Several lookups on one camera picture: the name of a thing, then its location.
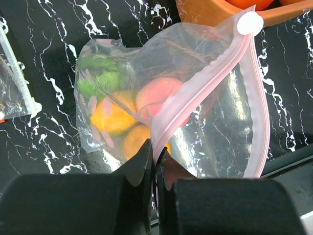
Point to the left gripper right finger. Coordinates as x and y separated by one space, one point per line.
187 205

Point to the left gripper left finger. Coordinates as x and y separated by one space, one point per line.
118 203

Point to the yellow orange mango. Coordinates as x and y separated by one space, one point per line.
134 140

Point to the yellow green mango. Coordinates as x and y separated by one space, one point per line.
110 117

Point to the pink peach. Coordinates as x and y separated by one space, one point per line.
151 97

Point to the pink dotted zip bag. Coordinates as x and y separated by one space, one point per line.
217 124

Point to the green striped ball fruit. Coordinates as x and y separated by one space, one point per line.
98 74

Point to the yellow dotted zip bag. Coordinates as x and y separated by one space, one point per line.
15 97

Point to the orange plastic basket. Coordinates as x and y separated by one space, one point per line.
214 12

